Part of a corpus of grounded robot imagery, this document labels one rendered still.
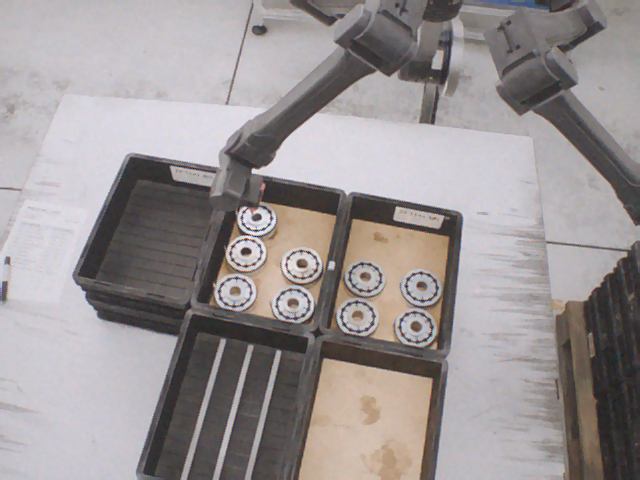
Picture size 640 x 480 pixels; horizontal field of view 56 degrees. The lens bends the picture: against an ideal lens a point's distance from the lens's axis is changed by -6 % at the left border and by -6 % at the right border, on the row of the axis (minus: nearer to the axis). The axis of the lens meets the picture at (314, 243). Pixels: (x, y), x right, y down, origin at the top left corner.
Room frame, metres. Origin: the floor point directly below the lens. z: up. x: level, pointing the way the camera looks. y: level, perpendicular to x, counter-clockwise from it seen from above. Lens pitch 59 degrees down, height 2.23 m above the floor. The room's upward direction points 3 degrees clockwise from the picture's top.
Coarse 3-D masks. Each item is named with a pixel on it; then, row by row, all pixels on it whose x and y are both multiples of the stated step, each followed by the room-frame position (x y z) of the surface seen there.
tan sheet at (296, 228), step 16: (240, 208) 0.95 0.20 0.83; (288, 208) 0.95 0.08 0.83; (288, 224) 0.90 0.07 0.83; (304, 224) 0.91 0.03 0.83; (320, 224) 0.91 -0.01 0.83; (272, 240) 0.85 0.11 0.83; (288, 240) 0.85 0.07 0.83; (304, 240) 0.86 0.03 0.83; (320, 240) 0.86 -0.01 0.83; (272, 256) 0.80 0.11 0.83; (320, 256) 0.81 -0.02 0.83; (224, 272) 0.75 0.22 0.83; (272, 272) 0.76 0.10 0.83; (272, 288) 0.71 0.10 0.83; (256, 304) 0.67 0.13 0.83
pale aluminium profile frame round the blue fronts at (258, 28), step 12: (264, 0) 2.76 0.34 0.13; (264, 12) 2.65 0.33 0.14; (276, 12) 2.65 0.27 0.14; (288, 12) 2.65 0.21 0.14; (300, 12) 2.66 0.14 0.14; (480, 12) 2.60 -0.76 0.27; (492, 12) 2.59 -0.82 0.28; (504, 12) 2.59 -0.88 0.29; (540, 12) 2.60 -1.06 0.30; (468, 36) 2.60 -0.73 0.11; (480, 36) 2.59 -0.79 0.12; (576, 48) 2.57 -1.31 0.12
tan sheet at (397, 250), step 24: (360, 240) 0.87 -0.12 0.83; (384, 240) 0.87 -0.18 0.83; (408, 240) 0.88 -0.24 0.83; (432, 240) 0.88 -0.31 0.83; (384, 264) 0.80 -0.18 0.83; (408, 264) 0.80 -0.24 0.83; (432, 264) 0.81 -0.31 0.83; (384, 288) 0.73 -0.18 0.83; (384, 312) 0.67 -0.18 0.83; (432, 312) 0.67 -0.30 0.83; (384, 336) 0.60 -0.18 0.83
